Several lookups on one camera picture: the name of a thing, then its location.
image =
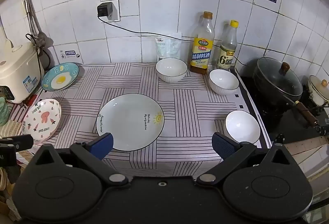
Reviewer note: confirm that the blue fried egg plate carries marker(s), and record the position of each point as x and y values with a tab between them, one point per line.
60	79

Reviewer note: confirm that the cooking wine bottle yellow label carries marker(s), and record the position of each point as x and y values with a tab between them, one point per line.
201	57

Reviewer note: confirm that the white rice cooker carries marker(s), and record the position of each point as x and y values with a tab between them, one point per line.
18	70

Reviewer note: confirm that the pink cartoon print plate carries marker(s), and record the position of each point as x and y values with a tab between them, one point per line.
42	118

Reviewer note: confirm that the white enamel pot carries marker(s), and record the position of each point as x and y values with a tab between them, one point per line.
317	91

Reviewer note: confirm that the vinegar bottle yellow cap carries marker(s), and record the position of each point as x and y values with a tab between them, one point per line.
226	59

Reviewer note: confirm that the black gas stove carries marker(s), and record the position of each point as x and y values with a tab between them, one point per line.
282	124

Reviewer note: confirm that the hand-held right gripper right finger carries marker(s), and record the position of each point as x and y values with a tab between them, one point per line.
223	145

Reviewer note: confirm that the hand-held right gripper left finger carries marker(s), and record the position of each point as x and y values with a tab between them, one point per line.
104	145

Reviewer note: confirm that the white ribbed bowl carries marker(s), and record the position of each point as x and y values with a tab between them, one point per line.
241	125
223	80
171	67

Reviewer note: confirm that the striped tablecloth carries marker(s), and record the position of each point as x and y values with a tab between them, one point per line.
180	100

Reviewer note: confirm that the small wall sticker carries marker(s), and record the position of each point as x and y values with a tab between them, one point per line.
69	54

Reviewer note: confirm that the white plate with sun print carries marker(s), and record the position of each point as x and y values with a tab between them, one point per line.
128	116

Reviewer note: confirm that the black wok with glass lid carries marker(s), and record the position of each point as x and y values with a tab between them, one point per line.
272	77

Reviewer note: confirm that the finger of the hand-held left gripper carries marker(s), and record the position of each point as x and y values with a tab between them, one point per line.
20	141

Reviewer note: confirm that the white wall socket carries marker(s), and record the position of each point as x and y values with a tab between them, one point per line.
117	12

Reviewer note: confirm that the green cup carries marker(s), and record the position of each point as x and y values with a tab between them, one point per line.
3	113

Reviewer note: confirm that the black power adapter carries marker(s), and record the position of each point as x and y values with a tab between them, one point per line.
104	9

